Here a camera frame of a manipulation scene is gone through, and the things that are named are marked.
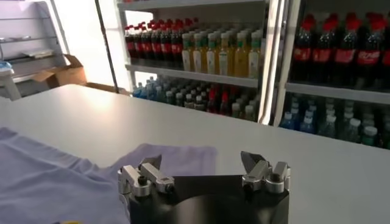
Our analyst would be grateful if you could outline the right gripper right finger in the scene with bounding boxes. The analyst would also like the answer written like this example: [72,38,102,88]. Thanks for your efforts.
[239,151,292,195]

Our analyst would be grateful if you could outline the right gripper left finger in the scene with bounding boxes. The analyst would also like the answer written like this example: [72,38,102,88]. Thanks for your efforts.
[117,154,176,198]

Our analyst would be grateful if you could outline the purple printed t-shirt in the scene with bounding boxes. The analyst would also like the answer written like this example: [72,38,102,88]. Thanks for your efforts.
[0,127,219,224]

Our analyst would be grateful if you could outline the blue water bottle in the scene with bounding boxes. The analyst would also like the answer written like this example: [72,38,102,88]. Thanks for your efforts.
[299,116,316,134]
[132,82,144,99]
[143,80,155,100]
[279,111,296,130]

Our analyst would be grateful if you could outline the small cola bottle red label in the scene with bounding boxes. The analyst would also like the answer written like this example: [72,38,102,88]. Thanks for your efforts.
[206,88,219,113]
[219,91,232,116]

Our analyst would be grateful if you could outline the green label water bottle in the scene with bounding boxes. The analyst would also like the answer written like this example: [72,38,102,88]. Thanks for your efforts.
[342,117,363,143]
[154,85,167,103]
[165,90,176,106]
[318,114,338,138]

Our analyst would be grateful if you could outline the open cardboard box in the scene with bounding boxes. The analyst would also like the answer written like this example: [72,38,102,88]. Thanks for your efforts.
[32,54,88,89]

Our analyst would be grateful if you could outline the black slanted pole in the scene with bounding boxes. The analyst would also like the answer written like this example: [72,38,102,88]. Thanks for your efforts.
[93,0,120,94]

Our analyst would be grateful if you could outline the grey metal rack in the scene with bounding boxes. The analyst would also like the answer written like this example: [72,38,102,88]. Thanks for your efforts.
[0,0,69,101]

